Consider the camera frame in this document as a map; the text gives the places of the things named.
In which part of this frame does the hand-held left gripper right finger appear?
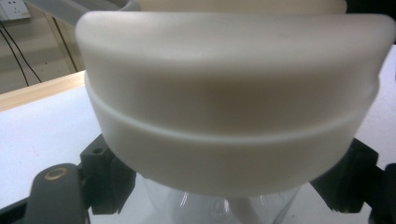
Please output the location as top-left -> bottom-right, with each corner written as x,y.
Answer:
310,137 -> 387,215

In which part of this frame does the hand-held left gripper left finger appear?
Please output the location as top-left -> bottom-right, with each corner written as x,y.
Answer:
79,133 -> 137,216

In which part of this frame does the clear glass cup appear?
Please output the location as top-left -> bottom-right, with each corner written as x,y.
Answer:
135,173 -> 303,224

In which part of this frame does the long black hanging cable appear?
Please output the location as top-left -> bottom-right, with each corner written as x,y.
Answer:
0,21 -> 43,84

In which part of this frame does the short black hanging cable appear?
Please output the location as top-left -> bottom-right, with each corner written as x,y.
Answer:
0,28 -> 30,88

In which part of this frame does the white wall socket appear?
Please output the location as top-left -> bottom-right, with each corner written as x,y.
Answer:
0,0 -> 32,21

